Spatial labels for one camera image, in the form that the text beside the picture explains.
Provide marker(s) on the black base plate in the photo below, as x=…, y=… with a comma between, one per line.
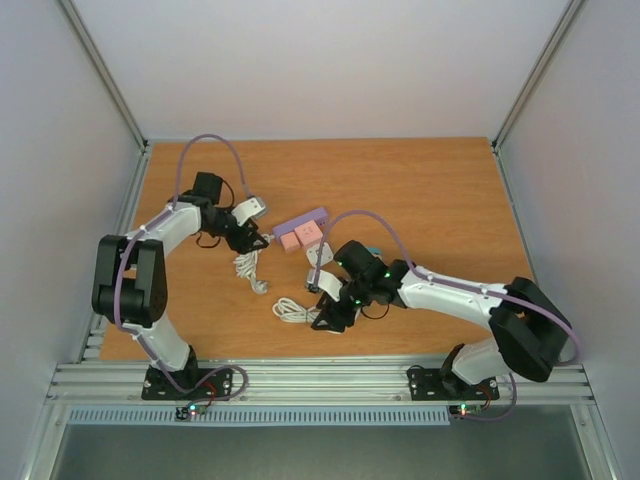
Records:
x=204, y=382
x=428, y=384

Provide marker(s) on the blue slotted cable duct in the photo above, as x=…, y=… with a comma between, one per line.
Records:
x=261, y=416

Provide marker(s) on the small pink plug adapter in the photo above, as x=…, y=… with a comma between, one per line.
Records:
x=290, y=242

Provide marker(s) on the teal power strip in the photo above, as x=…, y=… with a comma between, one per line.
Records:
x=376, y=252

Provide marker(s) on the purple power strip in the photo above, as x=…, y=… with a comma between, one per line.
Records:
x=318, y=215

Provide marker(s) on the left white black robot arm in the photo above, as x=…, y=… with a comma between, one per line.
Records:
x=130, y=286

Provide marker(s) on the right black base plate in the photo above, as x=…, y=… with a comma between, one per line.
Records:
x=428, y=384

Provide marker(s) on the white plug adapter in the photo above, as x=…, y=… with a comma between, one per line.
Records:
x=319, y=254

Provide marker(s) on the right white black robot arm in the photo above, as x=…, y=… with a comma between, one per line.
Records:
x=528, y=333

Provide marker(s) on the large pink cube plug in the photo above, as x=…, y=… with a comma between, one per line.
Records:
x=308, y=234

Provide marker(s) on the right small circuit board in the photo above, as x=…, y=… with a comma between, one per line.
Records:
x=465, y=410

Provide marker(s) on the left small circuit board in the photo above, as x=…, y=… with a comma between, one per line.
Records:
x=190, y=411

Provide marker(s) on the aluminium front rail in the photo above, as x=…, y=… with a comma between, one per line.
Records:
x=379, y=380

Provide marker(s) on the small circuit board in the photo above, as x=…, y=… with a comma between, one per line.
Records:
x=465, y=410
x=190, y=411

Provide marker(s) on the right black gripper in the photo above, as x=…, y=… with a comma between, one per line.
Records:
x=335, y=318

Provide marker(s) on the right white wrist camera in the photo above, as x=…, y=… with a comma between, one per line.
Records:
x=323, y=281

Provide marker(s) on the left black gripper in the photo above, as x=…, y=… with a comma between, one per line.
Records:
x=242, y=243

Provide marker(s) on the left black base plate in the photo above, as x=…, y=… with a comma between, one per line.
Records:
x=204, y=382

